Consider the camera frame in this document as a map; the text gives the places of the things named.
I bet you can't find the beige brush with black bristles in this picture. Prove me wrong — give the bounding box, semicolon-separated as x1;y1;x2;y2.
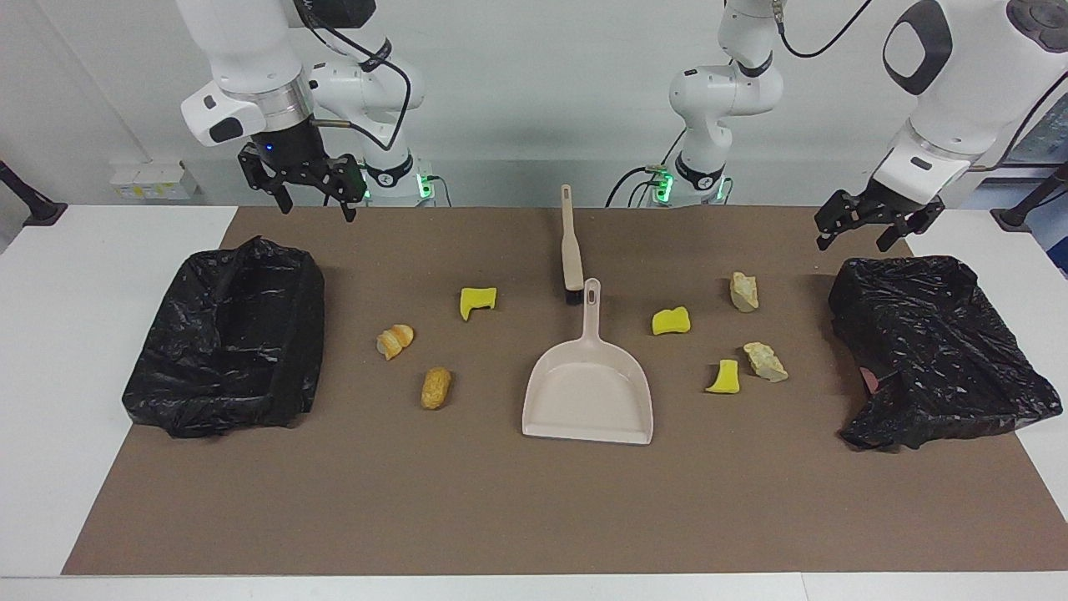
560;184;586;305

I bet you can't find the brown table mat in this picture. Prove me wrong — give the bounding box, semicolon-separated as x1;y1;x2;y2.
63;206;1068;575

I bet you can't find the brown oval bread roll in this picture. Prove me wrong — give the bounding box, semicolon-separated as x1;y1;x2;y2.
421;367;453;411

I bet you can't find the black trash bag bin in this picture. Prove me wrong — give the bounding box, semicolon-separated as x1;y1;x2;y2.
828;255;1064;452
122;235;326;439

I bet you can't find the white wall socket box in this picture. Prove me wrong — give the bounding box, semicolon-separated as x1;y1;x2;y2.
110;160;199;201

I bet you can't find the pale flaky bread piece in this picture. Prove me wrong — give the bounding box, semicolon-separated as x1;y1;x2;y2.
743;341;789;384

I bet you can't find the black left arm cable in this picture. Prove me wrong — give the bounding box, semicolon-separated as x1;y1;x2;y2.
772;0;1068;168

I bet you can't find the blue grey background panel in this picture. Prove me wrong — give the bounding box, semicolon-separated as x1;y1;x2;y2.
972;71;1068;276

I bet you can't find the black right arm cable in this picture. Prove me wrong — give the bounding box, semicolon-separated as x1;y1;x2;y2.
292;0;415;153

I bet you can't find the orange striped croissant piece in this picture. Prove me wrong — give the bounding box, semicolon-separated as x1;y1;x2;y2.
376;324;416;361

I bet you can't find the beige plastic dustpan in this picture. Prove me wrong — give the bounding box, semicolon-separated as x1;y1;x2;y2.
522;278;654;446

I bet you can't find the black stand leg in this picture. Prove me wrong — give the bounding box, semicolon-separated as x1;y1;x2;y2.
991;163;1068;230
0;160;68;226

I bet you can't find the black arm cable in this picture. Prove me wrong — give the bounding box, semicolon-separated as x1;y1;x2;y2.
292;0;415;153
772;0;1068;168

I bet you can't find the pale striped bread piece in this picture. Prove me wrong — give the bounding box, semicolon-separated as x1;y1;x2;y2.
729;271;761;314

